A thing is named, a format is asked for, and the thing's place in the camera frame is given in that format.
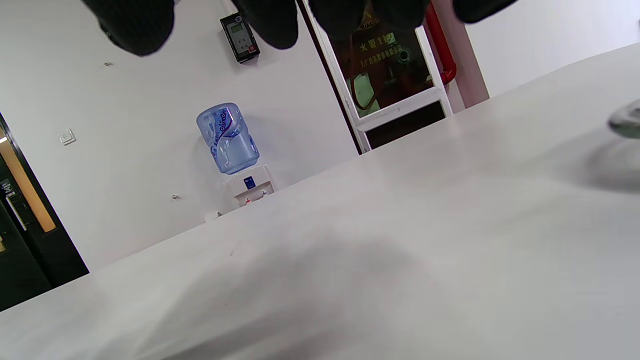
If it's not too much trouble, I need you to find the white framed fire hose cabinet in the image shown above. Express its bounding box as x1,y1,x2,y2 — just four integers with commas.
300,0,491,155

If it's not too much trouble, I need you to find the clear glass jar lid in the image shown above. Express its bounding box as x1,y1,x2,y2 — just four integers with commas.
607,99,640,140

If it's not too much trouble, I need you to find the white water dispenser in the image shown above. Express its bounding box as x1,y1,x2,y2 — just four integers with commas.
223,165,277,207

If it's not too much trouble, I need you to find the black door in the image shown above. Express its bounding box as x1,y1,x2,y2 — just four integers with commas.
0,112,90,313

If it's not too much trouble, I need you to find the red pipe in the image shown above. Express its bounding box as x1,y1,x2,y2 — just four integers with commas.
424,2,458,86

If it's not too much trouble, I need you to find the person's right hand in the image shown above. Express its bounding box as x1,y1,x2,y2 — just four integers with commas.
80,0,520,57

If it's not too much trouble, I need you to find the black wall device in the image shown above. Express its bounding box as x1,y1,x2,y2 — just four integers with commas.
220,12,261,64

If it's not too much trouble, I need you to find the blue water jug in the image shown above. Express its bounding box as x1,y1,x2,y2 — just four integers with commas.
196,102,261,176

